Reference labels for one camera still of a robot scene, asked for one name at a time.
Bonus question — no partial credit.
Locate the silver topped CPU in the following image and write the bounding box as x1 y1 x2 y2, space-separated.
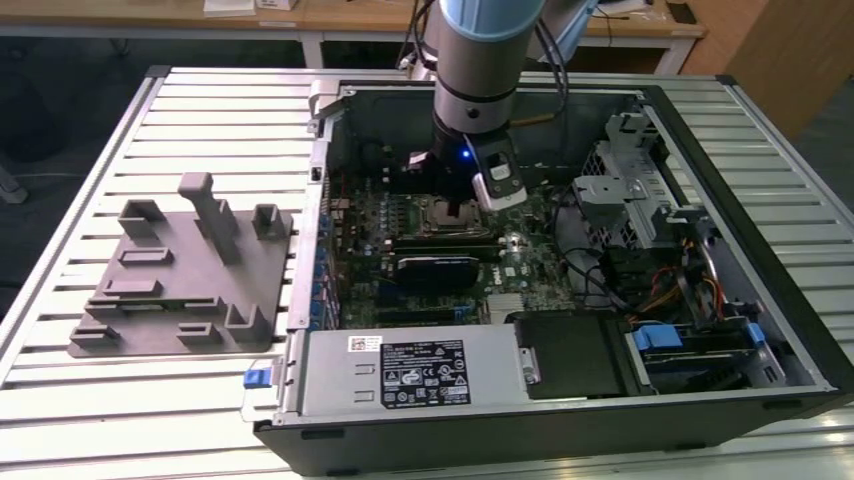
428 199 482 231

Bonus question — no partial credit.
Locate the metal socket cover frame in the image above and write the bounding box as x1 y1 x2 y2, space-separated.
417 193 494 237

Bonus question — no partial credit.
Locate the CPU socket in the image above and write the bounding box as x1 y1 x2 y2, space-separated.
413 193 494 237

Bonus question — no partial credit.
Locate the bank of four RAM slots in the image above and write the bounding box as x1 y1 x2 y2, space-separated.
392 235 508 262
384 166 436 191

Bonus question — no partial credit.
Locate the black graphics card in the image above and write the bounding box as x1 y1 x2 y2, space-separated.
393 253 484 292

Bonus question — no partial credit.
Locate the silver finned heatsink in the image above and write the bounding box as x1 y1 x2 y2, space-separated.
485 292 528 327

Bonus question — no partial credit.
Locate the perforated metal drive cage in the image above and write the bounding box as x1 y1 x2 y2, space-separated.
572 112 677 251

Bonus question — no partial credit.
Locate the green motherboard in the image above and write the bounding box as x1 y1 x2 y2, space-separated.
320 167 582 331

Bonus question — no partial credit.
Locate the black expansion slot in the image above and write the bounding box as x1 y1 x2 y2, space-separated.
376 307 457 325

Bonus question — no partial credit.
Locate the silver power supply box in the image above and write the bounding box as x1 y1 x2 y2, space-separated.
293 323 540 420

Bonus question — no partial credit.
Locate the hard disk in blue carrier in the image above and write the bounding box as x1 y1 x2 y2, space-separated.
626 321 769 397

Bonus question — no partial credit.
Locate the grey parts rack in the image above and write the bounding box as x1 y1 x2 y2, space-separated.
66 171 300 359

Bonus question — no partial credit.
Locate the blue case latch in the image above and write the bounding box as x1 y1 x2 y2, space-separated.
243 366 277 392

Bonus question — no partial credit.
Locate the black and silver PC case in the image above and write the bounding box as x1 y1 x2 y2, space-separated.
238 77 854 479

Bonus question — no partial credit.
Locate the brown wooden cabinet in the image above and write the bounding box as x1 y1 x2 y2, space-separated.
684 0 854 144

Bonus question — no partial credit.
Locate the light wooden desk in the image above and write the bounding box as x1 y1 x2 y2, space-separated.
0 0 711 76

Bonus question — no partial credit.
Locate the grey chair base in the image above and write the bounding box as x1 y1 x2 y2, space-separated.
0 164 30 205

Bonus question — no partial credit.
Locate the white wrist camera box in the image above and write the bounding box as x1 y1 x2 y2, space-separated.
472 148 530 213

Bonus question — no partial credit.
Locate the grey corner bracket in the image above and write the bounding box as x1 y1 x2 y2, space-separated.
308 78 350 135

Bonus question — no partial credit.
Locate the black cable with plug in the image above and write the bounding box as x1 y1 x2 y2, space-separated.
517 22 570 187

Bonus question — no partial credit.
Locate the yellow red power wire bundle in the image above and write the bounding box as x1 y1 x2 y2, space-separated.
630 237 729 324

